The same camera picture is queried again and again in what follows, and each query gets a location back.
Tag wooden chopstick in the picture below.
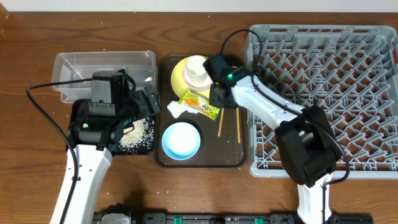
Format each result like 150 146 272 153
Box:
236 108 241 144
217 108 224 137

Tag yellow snack wrapper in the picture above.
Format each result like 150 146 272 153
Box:
178 91 220 120

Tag white napkin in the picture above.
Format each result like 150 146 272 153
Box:
167 101 198 118

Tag light blue bowl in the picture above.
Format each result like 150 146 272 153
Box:
161 122 201 161

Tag white paper cup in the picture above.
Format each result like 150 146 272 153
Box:
185 55 207 83

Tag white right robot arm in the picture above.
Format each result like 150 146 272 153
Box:
205 65 343 223

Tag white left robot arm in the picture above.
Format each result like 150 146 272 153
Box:
50 86 160 223

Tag grey dishwasher rack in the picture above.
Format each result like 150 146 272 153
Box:
244 24 397 179

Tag yellow plate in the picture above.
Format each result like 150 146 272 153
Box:
170 56 210 100

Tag clear plastic bin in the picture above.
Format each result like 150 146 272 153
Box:
52 51 158 90

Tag black tray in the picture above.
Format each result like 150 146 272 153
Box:
65 98 156 156

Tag pile of rice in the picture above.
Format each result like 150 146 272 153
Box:
119 116 155 154

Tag brown serving tray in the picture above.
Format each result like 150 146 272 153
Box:
154 55 248 168

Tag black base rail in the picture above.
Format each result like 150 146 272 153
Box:
91 203 374 224

